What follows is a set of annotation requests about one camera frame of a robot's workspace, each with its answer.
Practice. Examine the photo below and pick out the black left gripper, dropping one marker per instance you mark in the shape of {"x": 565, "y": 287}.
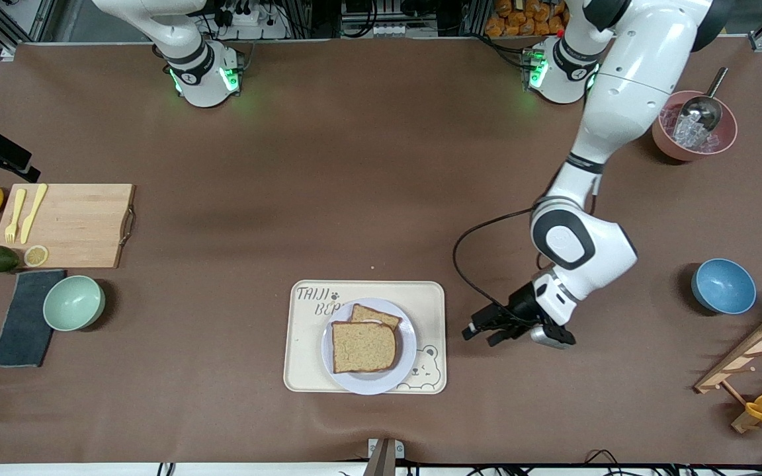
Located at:
{"x": 522, "y": 309}

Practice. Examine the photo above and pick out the pale blue round plate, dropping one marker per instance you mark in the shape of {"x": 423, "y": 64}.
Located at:
{"x": 407, "y": 350}

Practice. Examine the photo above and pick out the brown sandwich top bread slice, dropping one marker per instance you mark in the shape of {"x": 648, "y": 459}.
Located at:
{"x": 361, "y": 347}

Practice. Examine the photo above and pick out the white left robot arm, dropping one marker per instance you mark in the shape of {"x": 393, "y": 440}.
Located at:
{"x": 626, "y": 99}

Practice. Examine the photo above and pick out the cream tray with bear print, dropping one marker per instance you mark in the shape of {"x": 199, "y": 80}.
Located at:
{"x": 305, "y": 350}

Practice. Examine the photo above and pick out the blue bowl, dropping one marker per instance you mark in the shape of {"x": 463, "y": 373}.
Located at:
{"x": 725, "y": 284}

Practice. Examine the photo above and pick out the pink bowl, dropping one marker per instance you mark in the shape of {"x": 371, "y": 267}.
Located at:
{"x": 662, "y": 142}

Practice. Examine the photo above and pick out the wooden dish rack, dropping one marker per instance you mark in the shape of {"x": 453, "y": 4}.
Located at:
{"x": 751, "y": 350}

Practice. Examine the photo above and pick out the clear ice cubes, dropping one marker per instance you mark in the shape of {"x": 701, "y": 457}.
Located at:
{"x": 685, "y": 135}

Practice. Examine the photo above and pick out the metal scoop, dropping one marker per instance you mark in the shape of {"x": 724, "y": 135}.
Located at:
{"x": 702, "y": 112}

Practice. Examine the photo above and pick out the orange buns pile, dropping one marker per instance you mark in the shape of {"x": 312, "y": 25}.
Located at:
{"x": 520, "y": 16}

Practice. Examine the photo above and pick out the white power strip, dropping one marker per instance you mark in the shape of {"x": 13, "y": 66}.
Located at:
{"x": 249, "y": 23}

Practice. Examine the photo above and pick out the mint green bowl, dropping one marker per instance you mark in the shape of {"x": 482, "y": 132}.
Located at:
{"x": 73, "y": 304}

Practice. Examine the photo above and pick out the wooden cutting board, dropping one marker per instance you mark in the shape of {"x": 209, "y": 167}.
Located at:
{"x": 83, "y": 225}

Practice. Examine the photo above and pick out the lemon slice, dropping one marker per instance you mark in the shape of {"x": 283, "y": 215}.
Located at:
{"x": 36, "y": 256}

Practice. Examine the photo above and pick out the dark grey cloth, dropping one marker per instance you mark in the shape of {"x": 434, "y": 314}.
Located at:
{"x": 20, "y": 330}

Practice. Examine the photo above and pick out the yellow plastic knife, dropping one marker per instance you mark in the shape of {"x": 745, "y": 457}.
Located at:
{"x": 32, "y": 215}

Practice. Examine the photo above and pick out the yellow plastic fork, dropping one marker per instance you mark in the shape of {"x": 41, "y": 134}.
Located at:
{"x": 13, "y": 221}

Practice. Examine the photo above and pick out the metal table bracket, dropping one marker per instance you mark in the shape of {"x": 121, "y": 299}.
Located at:
{"x": 384, "y": 456}

